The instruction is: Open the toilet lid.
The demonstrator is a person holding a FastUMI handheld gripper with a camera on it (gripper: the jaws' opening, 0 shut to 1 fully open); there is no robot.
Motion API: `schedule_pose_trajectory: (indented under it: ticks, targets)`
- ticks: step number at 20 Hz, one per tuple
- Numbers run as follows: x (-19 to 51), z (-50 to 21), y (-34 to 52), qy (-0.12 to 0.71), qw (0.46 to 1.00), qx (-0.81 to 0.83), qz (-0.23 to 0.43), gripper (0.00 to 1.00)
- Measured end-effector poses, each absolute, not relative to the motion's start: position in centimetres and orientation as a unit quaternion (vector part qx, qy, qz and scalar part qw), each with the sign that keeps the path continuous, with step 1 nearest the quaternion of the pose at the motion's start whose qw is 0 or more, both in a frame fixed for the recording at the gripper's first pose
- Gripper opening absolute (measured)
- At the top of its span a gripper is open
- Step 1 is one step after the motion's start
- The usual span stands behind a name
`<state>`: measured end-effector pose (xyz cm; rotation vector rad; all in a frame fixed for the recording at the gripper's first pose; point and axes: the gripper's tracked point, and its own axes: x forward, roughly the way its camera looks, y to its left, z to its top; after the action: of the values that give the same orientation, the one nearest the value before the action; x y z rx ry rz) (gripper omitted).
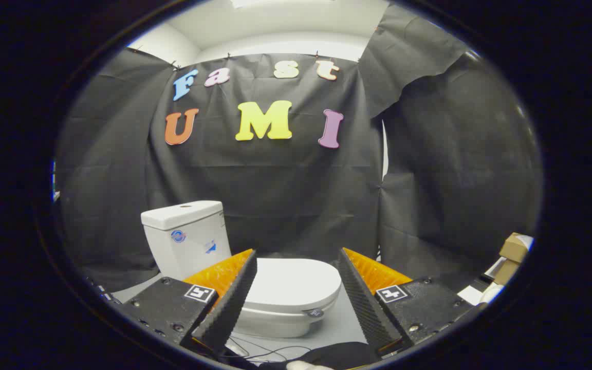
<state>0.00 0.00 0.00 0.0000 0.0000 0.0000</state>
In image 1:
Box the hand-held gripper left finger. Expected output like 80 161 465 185
121 249 258 355

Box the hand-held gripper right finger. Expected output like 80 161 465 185
337 247 484 355

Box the white toilet lid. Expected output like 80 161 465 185
242 258 342 314

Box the dark cloth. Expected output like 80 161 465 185
260 342 380 370

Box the black backdrop cloth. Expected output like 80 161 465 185
54 3 543 293

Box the brown cardboard box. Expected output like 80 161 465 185
492 260 521 286
499 232 534 263

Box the black cable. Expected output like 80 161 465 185
223 335 313 363

